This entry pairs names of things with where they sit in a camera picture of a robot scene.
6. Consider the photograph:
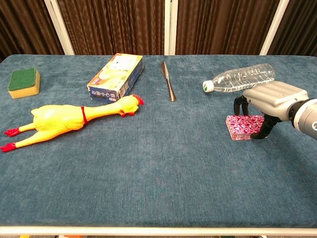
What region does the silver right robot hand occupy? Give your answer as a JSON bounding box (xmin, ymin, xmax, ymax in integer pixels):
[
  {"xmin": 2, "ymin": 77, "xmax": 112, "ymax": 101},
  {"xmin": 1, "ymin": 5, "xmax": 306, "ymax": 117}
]
[{"xmin": 233, "ymin": 80, "xmax": 309, "ymax": 141}]

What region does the pink patterned card pile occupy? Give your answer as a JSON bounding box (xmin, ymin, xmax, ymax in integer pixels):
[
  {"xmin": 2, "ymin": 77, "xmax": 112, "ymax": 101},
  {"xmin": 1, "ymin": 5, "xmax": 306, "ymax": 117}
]
[{"xmin": 225, "ymin": 115, "xmax": 265, "ymax": 141}]

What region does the clear plastic water bottle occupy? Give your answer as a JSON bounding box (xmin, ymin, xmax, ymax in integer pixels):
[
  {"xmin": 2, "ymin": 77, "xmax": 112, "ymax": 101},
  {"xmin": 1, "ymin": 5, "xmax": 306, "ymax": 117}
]
[{"xmin": 202, "ymin": 62, "xmax": 276, "ymax": 94}]

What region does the metal table knife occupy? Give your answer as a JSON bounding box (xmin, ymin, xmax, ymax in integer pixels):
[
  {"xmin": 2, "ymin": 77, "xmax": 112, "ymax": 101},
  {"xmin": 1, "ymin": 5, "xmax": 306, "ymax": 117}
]
[{"xmin": 161, "ymin": 61, "xmax": 177, "ymax": 102}]

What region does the blue tablecloth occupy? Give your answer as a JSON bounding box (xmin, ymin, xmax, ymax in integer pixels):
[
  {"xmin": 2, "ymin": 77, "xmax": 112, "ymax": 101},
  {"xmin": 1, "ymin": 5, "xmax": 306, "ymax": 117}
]
[{"xmin": 0, "ymin": 54, "xmax": 317, "ymax": 228}]

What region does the blue printed cardboard box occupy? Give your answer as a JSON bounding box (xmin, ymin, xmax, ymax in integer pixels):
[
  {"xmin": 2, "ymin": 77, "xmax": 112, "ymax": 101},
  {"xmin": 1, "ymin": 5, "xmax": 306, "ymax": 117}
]
[{"xmin": 86, "ymin": 53, "xmax": 144, "ymax": 104}]

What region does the brown pleated curtain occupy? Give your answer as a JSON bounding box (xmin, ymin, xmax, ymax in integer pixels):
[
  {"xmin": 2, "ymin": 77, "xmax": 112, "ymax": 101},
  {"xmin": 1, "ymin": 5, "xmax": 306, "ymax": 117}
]
[{"xmin": 0, "ymin": 0, "xmax": 317, "ymax": 62}]

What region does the yellow rubber chicken toy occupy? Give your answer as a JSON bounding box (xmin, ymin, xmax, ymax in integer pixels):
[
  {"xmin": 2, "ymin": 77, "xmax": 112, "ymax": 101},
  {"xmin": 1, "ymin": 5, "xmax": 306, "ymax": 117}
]
[{"xmin": 0, "ymin": 94, "xmax": 145, "ymax": 153}]

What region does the green and yellow sponge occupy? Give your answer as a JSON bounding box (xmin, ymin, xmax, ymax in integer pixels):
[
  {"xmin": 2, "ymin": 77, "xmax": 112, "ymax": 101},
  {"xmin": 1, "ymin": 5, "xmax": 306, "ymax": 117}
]
[{"xmin": 7, "ymin": 68, "xmax": 41, "ymax": 100}]

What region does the white slanted frame post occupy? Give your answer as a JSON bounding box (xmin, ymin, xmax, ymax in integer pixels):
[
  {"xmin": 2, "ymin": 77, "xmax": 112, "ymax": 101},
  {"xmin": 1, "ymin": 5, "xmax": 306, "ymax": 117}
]
[
  {"xmin": 44, "ymin": 0, "xmax": 75, "ymax": 56},
  {"xmin": 259, "ymin": 0, "xmax": 290, "ymax": 56}
]

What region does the white upright frame post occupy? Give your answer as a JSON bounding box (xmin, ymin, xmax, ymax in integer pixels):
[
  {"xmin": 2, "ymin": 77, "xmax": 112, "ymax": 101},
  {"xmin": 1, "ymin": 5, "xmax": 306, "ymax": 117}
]
[{"xmin": 164, "ymin": 0, "xmax": 178, "ymax": 56}]

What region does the white table edge rail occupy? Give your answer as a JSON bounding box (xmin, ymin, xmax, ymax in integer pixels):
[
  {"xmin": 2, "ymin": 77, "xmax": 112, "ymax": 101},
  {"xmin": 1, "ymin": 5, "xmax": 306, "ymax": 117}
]
[{"xmin": 0, "ymin": 225, "xmax": 317, "ymax": 236}]

